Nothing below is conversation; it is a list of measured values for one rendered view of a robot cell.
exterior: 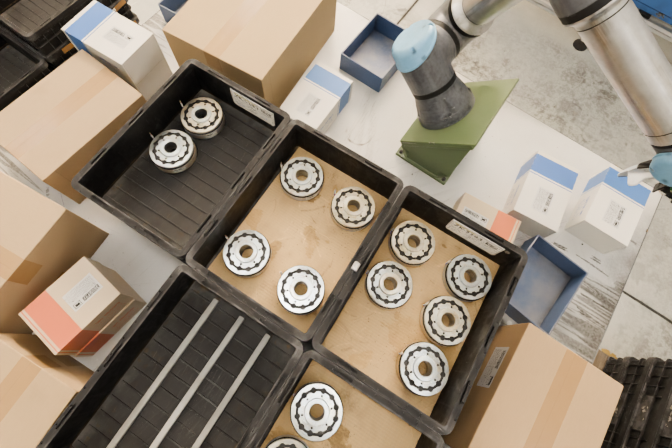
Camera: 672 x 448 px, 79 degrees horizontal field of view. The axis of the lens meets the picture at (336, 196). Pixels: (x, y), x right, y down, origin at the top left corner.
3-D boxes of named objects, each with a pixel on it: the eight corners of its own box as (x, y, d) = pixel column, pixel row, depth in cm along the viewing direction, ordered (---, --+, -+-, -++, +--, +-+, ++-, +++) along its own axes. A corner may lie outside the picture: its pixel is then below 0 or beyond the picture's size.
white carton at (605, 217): (590, 176, 119) (611, 163, 111) (628, 199, 117) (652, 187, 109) (563, 229, 113) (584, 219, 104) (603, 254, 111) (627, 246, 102)
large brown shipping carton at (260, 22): (256, -7, 136) (247, -64, 117) (334, 30, 132) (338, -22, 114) (184, 78, 122) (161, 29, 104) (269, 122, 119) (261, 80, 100)
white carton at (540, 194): (522, 163, 119) (538, 149, 111) (560, 183, 118) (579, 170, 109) (498, 219, 113) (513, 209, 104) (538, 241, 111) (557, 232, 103)
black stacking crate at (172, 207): (202, 86, 109) (190, 58, 98) (294, 141, 105) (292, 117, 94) (96, 203, 96) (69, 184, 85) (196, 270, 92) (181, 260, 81)
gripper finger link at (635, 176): (606, 181, 96) (653, 182, 88) (615, 163, 98) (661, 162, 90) (611, 190, 97) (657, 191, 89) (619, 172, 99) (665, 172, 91)
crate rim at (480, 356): (404, 186, 92) (407, 181, 90) (525, 256, 88) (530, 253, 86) (307, 345, 79) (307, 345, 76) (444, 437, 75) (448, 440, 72)
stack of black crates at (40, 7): (112, 22, 196) (58, -67, 154) (158, 53, 191) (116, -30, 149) (45, 76, 183) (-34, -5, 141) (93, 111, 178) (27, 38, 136)
